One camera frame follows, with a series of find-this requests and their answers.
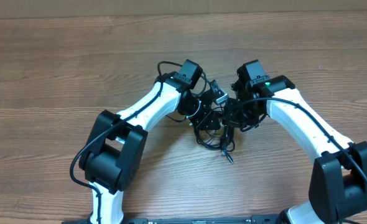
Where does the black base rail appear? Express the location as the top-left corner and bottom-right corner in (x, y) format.
(62, 213), (284, 224)

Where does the black cable bundle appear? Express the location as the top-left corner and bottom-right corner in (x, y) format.
(192, 102), (236, 165)

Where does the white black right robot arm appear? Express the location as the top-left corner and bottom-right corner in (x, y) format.
(224, 60), (367, 223)

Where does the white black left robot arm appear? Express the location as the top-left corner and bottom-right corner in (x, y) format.
(69, 60), (228, 223)

